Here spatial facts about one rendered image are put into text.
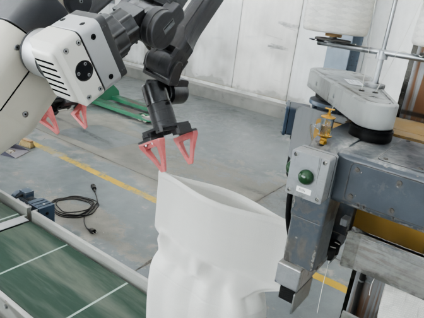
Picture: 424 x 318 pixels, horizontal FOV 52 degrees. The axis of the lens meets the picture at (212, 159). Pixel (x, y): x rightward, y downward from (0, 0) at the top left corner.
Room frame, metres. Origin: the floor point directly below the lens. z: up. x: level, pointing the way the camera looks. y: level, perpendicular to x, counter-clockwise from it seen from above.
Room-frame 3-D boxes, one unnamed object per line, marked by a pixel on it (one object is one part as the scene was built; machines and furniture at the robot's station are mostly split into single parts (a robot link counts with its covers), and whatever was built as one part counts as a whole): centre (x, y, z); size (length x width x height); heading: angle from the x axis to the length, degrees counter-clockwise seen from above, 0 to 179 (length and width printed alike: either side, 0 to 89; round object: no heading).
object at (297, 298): (0.82, -0.22, 0.98); 0.09 x 0.05 x 0.05; 146
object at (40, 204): (2.19, 1.01, 0.35); 0.30 x 0.15 x 0.15; 56
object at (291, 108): (1.30, -0.24, 1.25); 0.10 x 0.08 x 0.12; 171
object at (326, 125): (0.83, -0.22, 1.37); 0.03 x 0.02 x 0.03; 56
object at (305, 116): (1.18, -0.35, 1.23); 0.28 x 0.07 x 0.16; 56
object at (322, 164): (0.77, -0.19, 1.29); 0.08 x 0.05 x 0.09; 56
